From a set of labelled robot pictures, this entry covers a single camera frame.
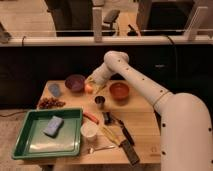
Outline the black office chair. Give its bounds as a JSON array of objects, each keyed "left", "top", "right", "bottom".
[{"left": 102, "top": 9, "right": 120, "bottom": 36}]

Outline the green plastic tray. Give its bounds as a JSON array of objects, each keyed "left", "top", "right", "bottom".
[{"left": 12, "top": 108, "right": 83, "bottom": 160}]

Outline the small metal cup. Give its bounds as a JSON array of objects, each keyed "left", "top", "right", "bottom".
[{"left": 95, "top": 96, "right": 105, "bottom": 109}]

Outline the bunch of dark grapes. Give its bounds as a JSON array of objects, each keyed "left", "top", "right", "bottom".
[{"left": 37, "top": 98, "right": 65, "bottom": 109}]

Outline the orange bowl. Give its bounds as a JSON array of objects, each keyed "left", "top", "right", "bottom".
[{"left": 109, "top": 82, "right": 129, "bottom": 101}]

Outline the orange apple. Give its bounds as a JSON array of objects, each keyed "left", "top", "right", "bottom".
[{"left": 84, "top": 84, "right": 93, "bottom": 94}]

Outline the metal spoon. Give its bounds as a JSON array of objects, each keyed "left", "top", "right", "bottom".
[{"left": 87, "top": 145, "right": 115, "bottom": 154}]

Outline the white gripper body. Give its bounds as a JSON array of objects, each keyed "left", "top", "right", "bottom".
[{"left": 90, "top": 65, "right": 112, "bottom": 85}]

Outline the black handled knife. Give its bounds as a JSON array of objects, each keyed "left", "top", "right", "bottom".
[{"left": 111, "top": 115, "right": 135, "bottom": 146}]

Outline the blue sponge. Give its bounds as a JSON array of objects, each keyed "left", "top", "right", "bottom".
[{"left": 43, "top": 116, "right": 64, "bottom": 137}]

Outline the small black object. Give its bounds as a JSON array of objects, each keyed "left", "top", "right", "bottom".
[{"left": 102, "top": 112, "right": 112, "bottom": 125}]

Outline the white railing bar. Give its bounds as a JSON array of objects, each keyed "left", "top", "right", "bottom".
[{"left": 0, "top": 35, "right": 213, "bottom": 47}]

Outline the dark spatula tool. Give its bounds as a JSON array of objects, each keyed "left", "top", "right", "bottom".
[{"left": 120, "top": 140, "right": 140, "bottom": 166}]

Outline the purple bowl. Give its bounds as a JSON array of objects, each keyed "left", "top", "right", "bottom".
[{"left": 65, "top": 74, "right": 85, "bottom": 93}]

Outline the light blue cloth piece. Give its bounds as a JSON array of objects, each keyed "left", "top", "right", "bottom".
[{"left": 48, "top": 83, "right": 62, "bottom": 98}]

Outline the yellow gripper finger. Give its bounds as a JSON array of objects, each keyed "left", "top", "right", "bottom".
[{"left": 95, "top": 85, "right": 106, "bottom": 94}]

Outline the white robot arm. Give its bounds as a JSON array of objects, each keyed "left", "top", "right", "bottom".
[{"left": 87, "top": 51, "right": 213, "bottom": 171}]

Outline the white paper cup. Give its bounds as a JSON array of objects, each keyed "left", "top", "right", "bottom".
[{"left": 80, "top": 122, "right": 98, "bottom": 142}]

